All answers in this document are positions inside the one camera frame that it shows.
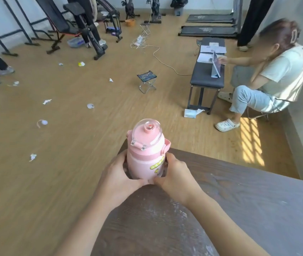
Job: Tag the person's left hand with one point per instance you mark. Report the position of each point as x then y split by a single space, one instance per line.
114 181

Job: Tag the person's right hand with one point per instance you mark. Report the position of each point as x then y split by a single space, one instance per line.
176 182

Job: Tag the person's right thumb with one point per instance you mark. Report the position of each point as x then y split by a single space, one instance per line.
161 181

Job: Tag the person's left thumb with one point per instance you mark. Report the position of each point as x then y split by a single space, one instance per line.
138 182

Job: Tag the pink water bottle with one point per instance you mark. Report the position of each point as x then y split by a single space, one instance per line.
144 161

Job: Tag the person's right forearm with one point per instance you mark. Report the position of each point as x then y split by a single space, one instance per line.
220 226

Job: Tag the person's left forearm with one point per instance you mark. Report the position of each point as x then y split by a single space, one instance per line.
93 226

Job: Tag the white tissue pack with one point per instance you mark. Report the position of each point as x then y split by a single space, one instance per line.
192 113

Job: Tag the white clog shoe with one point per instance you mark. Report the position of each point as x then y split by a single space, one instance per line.
224 97
226 125

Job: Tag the patterned folding stool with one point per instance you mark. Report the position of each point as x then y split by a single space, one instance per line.
146 78

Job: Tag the black padded bench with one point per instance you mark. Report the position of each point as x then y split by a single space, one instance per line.
207 73

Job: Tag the tablet with blue cover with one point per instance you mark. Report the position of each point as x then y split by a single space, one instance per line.
216 65

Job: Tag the metal folding chair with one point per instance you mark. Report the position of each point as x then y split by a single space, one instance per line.
268 110

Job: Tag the crumpled yellow paper scrap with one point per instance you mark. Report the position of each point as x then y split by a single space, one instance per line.
81 63

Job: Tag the white paper sheets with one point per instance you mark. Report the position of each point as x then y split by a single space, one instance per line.
207 54

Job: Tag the white power strip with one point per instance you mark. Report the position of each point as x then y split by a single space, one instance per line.
138 40

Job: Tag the blue plastic bag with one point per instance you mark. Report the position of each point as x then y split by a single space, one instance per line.
75 42

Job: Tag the small metal folding stool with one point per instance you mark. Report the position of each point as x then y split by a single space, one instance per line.
145 27

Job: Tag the black treadmill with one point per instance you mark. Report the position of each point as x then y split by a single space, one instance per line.
210 18
207 31

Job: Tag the orange basin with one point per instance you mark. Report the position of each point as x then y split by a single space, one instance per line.
130 22

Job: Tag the black exercise bike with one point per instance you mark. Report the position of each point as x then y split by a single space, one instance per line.
155 10
129 7

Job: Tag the black sit-up bench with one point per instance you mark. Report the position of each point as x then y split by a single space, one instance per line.
111 13

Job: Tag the black weight bench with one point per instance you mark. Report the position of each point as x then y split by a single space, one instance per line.
61 26

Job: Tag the beige hair clip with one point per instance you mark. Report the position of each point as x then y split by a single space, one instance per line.
294 36

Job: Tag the black metal rack frame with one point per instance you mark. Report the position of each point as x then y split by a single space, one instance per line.
13 31

